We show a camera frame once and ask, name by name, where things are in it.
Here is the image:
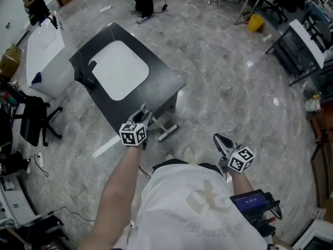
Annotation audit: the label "white bathtub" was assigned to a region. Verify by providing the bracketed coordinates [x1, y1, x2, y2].
[25, 16, 66, 99]

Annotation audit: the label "black floor cable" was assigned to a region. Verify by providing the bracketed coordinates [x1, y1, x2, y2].
[33, 209, 96, 223]

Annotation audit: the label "black screen device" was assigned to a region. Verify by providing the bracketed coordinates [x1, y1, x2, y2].
[229, 189, 283, 238]

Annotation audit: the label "white sink basin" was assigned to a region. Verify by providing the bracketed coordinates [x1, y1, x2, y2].
[88, 41, 150, 102]

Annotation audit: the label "black faucet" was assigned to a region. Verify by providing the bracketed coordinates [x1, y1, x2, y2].
[73, 60, 99, 91]

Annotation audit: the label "brown wooden cabinet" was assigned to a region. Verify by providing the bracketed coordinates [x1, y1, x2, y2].
[309, 110, 333, 220]

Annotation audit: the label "person's white printed t-shirt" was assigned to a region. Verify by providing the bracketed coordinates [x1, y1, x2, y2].
[113, 162, 270, 250]

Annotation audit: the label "black swivel chair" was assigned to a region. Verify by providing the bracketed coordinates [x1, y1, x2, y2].
[260, 0, 310, 24]

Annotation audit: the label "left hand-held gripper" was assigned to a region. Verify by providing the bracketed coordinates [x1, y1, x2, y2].
[119, 103, 153, 151]

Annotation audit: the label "person's left forearm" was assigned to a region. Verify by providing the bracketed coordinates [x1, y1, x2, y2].
[94, 145, 147, 250]

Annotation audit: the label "white flat strip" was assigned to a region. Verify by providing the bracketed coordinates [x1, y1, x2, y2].
[93, 135, 122, 159]

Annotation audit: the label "white floor cable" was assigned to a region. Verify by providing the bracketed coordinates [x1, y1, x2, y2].
[28, 152, 97, 215]

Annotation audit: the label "person's black shorts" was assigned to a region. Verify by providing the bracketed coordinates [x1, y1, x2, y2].
[151, 159, 226, 177]

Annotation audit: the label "white machine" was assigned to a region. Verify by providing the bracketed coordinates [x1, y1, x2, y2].
[0, 175, 42, 230]

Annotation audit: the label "person's right forearm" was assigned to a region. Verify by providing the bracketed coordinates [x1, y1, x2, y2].
[228, 171, 259, 195]

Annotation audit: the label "grey flat-head broom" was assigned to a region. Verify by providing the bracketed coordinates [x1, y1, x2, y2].
[151, 116, 178, 142]

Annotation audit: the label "black office chair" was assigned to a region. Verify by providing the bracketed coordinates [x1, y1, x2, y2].
[10, 94, 63, 147]

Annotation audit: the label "black sink cabinet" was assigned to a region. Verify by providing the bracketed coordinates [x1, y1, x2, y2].
[68, 22, 188, 140]

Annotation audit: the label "yellow waste bin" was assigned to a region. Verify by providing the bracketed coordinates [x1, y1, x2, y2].
[247, 14, 265, 33]

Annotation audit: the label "white plastic bag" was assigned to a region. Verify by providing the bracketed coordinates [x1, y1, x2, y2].
[304, 93, 324, 113]

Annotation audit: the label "black frame white-top table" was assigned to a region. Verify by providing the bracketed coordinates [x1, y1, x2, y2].
[265, 19, 326, 87]

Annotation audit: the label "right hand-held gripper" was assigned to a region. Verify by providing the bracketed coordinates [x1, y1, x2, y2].
[213, 133, 256, 176]

